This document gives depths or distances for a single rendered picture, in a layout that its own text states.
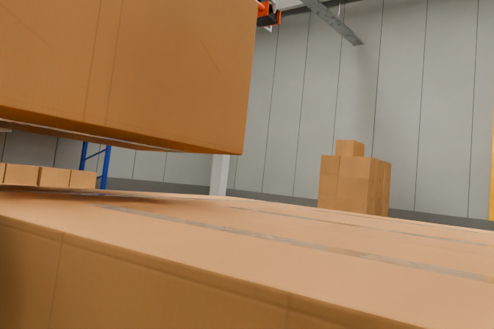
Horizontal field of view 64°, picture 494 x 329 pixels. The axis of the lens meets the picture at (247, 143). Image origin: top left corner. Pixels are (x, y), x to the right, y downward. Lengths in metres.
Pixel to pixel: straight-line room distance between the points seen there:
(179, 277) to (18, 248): 0.22
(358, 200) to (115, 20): 7.05
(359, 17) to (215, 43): 10.83
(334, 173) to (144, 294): 7.51
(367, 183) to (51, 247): 7.22
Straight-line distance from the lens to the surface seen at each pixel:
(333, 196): 7.78
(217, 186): 4.00
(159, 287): 0.32
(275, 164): 11.76
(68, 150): 10.33
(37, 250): 0.44
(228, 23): 0.96
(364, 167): 7.56
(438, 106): 10.22
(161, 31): 0.80
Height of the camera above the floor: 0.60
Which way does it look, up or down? 6 degrees up
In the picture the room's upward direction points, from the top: 6 degrees clockwise
